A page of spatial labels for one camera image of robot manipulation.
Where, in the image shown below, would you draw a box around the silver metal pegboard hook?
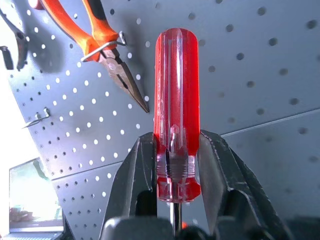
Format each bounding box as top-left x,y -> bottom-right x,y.
21,106 -> 52,130
80,30 -> 128,63

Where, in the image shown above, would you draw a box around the red clear handle screwdriver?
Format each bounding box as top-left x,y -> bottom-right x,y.
152,27 -> 202,237

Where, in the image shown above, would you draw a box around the silver open laptop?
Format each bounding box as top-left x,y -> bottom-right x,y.
8,157 -> 66,240

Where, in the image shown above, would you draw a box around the orange black needle-nose pliers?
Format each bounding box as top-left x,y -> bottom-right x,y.
27,0 -> 151,114

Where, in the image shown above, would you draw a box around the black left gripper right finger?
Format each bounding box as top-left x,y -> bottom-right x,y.
198,129 -> 295,240

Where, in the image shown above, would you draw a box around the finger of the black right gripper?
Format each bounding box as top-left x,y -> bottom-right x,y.
13,31 -> 29,71
0,45 -> 15,71

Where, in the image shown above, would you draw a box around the grey pegboard panel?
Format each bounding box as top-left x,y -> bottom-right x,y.
0,0 -> 320,240

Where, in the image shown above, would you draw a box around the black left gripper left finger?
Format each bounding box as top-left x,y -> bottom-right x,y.
101,131 -> 159,226

